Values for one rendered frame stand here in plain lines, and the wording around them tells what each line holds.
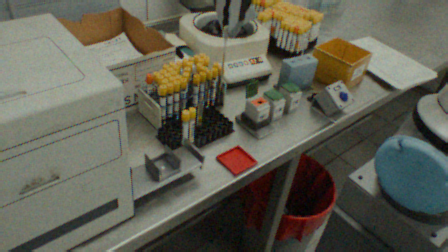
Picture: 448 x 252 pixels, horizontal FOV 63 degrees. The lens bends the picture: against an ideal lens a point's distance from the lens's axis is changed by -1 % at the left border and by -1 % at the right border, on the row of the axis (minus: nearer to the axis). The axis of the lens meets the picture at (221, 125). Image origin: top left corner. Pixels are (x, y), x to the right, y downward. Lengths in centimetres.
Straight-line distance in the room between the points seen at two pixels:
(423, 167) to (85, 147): 45
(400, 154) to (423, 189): 5
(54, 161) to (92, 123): 7
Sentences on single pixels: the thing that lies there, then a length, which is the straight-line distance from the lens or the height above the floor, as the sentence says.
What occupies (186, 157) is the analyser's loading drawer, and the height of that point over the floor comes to 92.
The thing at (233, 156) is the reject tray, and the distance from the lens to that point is 85.
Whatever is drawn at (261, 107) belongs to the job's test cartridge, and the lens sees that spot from 90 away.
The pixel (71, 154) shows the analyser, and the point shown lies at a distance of 56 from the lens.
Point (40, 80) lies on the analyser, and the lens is 55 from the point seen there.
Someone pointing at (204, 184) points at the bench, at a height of 88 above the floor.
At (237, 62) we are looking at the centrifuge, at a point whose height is 93.
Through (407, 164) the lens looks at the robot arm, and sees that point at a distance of 54.
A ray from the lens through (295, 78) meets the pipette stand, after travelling 107.
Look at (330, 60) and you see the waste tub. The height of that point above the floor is 96.
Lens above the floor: 146
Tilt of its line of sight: 38 degrees down
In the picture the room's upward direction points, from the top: 7 degrees clockwise
